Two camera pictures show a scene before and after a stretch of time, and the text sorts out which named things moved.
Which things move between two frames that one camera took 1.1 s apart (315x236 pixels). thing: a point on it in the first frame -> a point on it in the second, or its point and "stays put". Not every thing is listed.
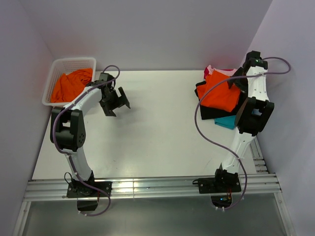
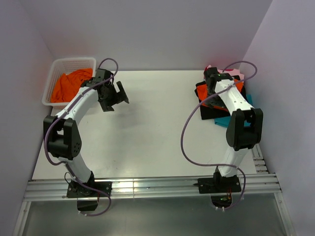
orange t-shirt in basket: x=68 y=87 stays put
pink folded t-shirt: x=208 y=70 stays put
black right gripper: x=242 y=88 -> x=211 y=101
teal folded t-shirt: x=229 y=122 stays put
